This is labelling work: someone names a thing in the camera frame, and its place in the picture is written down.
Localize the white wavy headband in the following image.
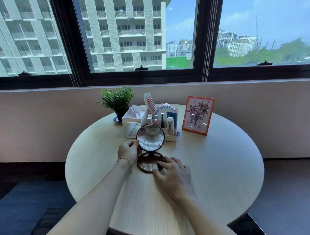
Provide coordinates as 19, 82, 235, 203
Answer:
156, 104, 174, 114

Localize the orange framed flower drawing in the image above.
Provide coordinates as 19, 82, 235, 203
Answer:
182, 96, 215, 135

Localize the beaded blind cord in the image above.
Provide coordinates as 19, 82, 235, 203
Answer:
50, 0, 82, 92
202, 0, 219, 86

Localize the person's left hand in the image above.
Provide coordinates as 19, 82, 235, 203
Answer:
117, 140, 142, 165

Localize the person's right forearm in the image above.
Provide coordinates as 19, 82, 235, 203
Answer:
170, 192, 236, 235

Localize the white desk organizer box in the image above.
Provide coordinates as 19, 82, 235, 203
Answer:
121, 107, 179, 143

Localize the round wooden table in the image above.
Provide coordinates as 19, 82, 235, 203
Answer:
65, 104, 265, 235

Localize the white tissue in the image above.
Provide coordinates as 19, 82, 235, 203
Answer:
128, 105, 147, 119

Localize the small green potted plant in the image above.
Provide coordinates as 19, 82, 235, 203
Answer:
96, 85, 136, 123

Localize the person's right hand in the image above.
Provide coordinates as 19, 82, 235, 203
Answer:
152, 157, 196, 203

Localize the white cream tube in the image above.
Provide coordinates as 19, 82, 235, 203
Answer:
166, 117, 175, 136

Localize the pink and white comb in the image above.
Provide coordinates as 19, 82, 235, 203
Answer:
143, 93, 157, 114

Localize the black window frame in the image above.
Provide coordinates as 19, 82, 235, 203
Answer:
0, 0, 310, 90

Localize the person's left forearm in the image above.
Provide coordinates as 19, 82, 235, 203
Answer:
46, 158, 133, 235

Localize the round brown compact mirror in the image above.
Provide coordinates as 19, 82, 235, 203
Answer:
136, 124, 166, 174

